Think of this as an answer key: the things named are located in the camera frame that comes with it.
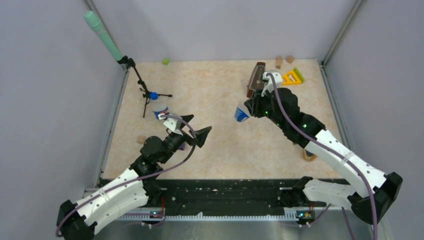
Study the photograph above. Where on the mint green microphone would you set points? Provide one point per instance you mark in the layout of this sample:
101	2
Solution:
97	26

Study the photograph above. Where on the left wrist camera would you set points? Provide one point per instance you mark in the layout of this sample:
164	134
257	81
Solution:
173	125

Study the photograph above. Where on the blue labelled white jar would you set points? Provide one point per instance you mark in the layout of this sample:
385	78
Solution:
159	108

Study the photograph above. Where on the clear crushed plastic bottle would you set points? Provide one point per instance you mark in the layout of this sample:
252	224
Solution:
242	113

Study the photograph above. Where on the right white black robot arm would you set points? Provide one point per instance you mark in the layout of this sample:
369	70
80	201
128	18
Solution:
369	192

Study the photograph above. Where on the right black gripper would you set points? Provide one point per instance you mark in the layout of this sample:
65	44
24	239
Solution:
254	104

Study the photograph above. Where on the black microphone tripod stand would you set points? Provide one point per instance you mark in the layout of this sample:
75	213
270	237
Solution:
146	94

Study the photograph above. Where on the small green block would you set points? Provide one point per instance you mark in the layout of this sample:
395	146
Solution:
165	61

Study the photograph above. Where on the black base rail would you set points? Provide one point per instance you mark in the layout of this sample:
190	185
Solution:
225	199

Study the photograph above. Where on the beige wooden cube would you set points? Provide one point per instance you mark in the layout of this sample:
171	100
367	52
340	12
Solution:
141	139

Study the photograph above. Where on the small wooden cube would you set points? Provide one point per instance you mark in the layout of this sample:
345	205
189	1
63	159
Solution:
290	59

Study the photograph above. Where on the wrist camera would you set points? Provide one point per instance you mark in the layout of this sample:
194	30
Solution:
272	81
173	125

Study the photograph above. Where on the tall wooden block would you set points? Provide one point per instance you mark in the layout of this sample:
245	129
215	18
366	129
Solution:
279	61

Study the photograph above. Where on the orange juice bottle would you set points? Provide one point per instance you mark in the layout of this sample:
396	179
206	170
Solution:
308	156

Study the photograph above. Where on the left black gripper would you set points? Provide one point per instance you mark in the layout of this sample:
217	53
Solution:
201	136

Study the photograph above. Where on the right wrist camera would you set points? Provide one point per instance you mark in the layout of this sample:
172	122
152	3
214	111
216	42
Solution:
272	81

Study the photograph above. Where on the brown metronome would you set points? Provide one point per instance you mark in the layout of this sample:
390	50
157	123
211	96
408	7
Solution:
256	83

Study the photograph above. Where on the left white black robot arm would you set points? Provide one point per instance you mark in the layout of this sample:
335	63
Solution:
136	186

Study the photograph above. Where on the yellow triangle toy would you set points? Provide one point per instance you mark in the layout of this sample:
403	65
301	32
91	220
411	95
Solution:
293	77

